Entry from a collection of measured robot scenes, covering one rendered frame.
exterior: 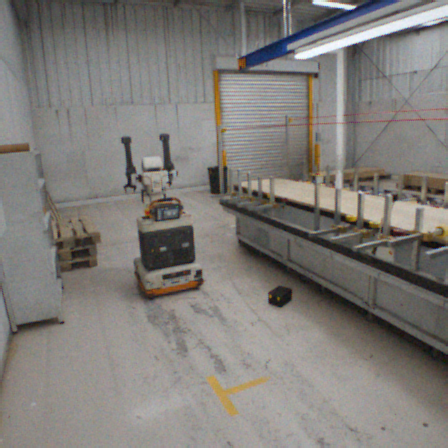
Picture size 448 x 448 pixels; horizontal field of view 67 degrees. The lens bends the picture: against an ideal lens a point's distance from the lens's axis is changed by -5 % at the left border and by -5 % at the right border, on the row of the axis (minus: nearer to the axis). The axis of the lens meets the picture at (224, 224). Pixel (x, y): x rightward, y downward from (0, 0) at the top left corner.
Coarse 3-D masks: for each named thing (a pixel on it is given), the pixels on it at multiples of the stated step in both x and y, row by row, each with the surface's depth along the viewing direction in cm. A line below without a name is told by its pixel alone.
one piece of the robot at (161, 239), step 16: (144, 224) 344; (160, 224) 351; (176, 224) 357; (192, 224) 366; (144, 240) 348; (160, 240) 355; (176, 240) 362; (192, 240) 368; (144, 256) 352; (160, 256) 359; (176, 256) 365; (192, 256) 372
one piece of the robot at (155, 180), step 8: (144, 176) 369; (152, 176) 372; (160, 176) 376; (168, 176) 387; (144, 184) 371; (152, 184) 373; (160, 184) 376; (152, 192) 374; (160, 192) 383; (152, 200) 381
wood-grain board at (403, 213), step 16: (288, 192) 405; (304, 192) 400; (352, 192) 387; (320, 208) 325; (352, 208) 311; (368, 208) 308; (400, 208) 303; (432, 208) 297; (400, 224) 254; (432, 224) 249; (432, 240) 223
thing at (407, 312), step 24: (288, 216) 385; (312, 216) 346; (240, 240) 519; (264, 240) 449; (288, 240) 395; (288, 264) 399; (312, 264) 363; (336, 264) 328; (408, 264) 249; (432, 264) 230; (336, 288) 327; (360, 288) 303; (384, 288) 277; (360, 312) 305; (384, 312) 276; (408, 312) 258; (432, 312) 238; (408, 336) 259; (432, 336) 239
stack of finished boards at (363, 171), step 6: (360, 168) 1105; (366, 168) 1096; (372, 168) 1088; (378, 168) 1080; (384, 168) 1073; (312, 174) 1024; (324, 174) 1005; (330, 174) 996; (336, 174) 992; (348, 174) 1011; (360, 174) 1032; (366, 174) 1043; (372, 174) 1054; (330, 180) 986
